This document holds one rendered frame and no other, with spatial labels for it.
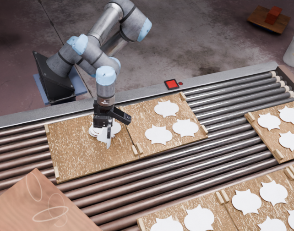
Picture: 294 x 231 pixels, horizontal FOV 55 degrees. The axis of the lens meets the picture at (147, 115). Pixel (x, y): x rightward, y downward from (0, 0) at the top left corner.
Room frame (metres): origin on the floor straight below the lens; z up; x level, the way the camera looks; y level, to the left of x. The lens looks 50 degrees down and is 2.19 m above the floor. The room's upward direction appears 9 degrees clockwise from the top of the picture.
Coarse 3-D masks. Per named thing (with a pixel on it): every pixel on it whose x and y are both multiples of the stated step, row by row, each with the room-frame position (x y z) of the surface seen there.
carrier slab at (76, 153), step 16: (64, 128) 0.86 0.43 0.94; (80, 128) 0.88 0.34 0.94; (64, 144) 0.77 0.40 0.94; (80, 144) 0.78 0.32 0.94; (96, 144) 0.80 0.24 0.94; (112, 144) 0.81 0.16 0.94; (128, 144) 0.83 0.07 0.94; (64, 160) 0.68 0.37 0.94; (80, 160) 0.69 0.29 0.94; (96, 160) 0.70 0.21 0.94; (112, 160) 0.72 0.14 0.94; (128, 160) 0.73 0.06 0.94; (64, 176) 0.59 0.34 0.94; (80, 176) 0.61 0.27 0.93
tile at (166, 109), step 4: (168, 100) 1.17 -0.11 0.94; (160, 104) 1.13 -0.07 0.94; (164, 104) 1.14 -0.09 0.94; (168, 104) 1.14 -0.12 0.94; (172, 104) 1.15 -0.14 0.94; (176, 104) 1.15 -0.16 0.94; (156, 108) 1.10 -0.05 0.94; (160, 108) 1.10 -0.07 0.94; (164, 108) 1.11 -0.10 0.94; (168, 108) 1.11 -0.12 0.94; (172, 108) 1.12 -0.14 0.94; (176, 108) 1.12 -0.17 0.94; (156, 112) 1.07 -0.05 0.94; (160, 112) 1.07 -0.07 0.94; (164, 112) 1.08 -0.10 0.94; (168, 112) 1.08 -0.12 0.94; (172, 112) 1.09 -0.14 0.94; (176, 112) 1.09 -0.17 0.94; (164, 116) 1.05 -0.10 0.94
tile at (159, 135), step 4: (152, 128) 0.95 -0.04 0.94; (156, 128) 0.95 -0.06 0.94; (160, 128) 0.96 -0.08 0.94; (164, 128) 0.96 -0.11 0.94; (148, 132) 0.92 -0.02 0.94; (152, 132) 0.92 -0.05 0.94; (156, 132) 0.92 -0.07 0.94; (160, 132) 0.93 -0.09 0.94; (164, 132) 0.93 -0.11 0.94; (168, 132) 0.94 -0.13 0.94; (148, 136) 0.89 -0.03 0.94; (152, 136) 0.90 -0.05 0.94; (156, 136) 0.90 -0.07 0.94; (160, 136) 0.90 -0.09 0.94; (164, 136) 0.91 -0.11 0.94; (168, 136) 0.91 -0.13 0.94; (152, 140) 0.87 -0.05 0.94; (156, 140) 0.87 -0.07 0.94; (160, 140) 0.88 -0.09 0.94; (164, 140) 0.88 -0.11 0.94; (168, 140) 0.88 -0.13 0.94; (164, 144) 0.86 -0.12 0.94
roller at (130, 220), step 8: (272, 168) 0.83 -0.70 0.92; (280, 168) 0.84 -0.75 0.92; (248, 176) 0.76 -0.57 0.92; (256, 176) 0.76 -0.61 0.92; (224, 184) 0.69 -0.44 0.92; (232, 184) 0.70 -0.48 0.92; (200, 192) 0.63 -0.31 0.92; (208, 192) 0.63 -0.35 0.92; (176, 200) 0.57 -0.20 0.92; (184, 200) 0.57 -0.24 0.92; (152, 208) 0.52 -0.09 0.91; (160, 208) 0.52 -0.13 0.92; (128, 216) 0.46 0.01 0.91; (136, 216) 0.46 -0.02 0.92; (104, 224) 0.41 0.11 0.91; (112, 224) 0.41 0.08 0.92; (120, 224) 0.42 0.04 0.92; (128, 224) 0.43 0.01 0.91
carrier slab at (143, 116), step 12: (168, 96) 1.22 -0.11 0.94; (132, 108) 1.08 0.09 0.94; (144, 108) 1.09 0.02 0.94; (180, 108) 1.14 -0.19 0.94; (132, 120) 0.99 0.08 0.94; (144, 120) 1.00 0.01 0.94; (156, 120) 1.02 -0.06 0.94; (168, 120) 1.03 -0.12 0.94; (192, 120) 1.06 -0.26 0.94; (132, 132) 0.91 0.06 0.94; (144, 132) 0.92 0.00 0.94; (144, 144) 0.84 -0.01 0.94; (156, 144) 0.85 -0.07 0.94; (168, 144) 0.86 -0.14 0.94; (180, 144) 0.88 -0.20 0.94; (144, 156) 0.77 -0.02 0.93
